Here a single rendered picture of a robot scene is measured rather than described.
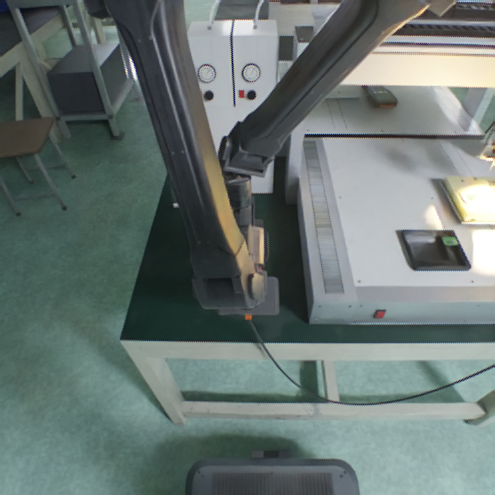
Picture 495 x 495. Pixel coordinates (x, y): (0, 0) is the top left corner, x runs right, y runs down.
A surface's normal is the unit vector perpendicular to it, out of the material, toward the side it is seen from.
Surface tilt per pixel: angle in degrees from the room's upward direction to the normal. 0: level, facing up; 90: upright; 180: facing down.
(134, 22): 73
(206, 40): 90
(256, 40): 90
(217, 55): 90
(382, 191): 0
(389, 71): 90
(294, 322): 0
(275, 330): 0
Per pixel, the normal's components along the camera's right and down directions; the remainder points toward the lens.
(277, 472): -0.02, -0.66
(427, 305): -0.03, 0.75
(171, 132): -0.24, 0.51
